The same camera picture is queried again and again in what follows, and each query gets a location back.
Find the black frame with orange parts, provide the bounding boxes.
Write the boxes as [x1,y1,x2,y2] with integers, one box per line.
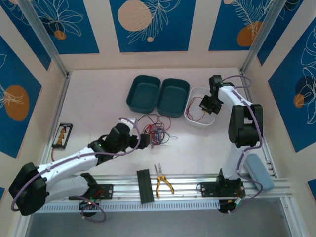
[51,122,74,151]

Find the white slotted cable duct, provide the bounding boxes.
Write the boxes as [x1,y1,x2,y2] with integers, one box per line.
[31,199,221,214]

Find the white plastic bin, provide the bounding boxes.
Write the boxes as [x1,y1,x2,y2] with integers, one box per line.
[184,86,216,129]

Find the light blue case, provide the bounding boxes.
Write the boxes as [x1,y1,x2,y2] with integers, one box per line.
[244,153,275,192]

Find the aluminium frame post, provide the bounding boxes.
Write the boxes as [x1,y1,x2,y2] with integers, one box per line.
[17,0,71,78]
[239,0,287,75]

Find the yellow handled pliers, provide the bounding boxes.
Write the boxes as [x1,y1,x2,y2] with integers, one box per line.
[154,163,175,198]

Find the red cable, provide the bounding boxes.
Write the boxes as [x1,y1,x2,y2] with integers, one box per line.
[144,115,173,146]
[143,115,172,147]
[185,97,208,123]

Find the small black circuit board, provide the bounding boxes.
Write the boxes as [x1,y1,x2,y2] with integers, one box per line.
[79,199,101,211]
[218,198,241,214]

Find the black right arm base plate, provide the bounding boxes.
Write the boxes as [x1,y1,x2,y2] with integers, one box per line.
[199,181,246,199]

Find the aluminium rail beam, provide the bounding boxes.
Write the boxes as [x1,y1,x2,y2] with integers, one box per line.
[21,174,301,205]

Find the aluminium side rail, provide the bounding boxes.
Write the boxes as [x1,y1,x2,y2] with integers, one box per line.
[239,70,278,178]
[36,71,72,183]

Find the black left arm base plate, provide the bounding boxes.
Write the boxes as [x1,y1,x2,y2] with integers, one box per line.
[69,183,114,201]

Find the blue cable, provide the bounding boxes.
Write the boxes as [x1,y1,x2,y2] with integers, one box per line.
[150,125,179,147]

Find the black ribbed block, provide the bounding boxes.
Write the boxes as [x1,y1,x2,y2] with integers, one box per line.
[136,168,155,204]

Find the teal plastic bin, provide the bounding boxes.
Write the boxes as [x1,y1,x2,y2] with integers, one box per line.
[156,78,191,119]
[126,75,162,115]

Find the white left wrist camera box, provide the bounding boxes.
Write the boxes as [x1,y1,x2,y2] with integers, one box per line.
[119,118,138,127]

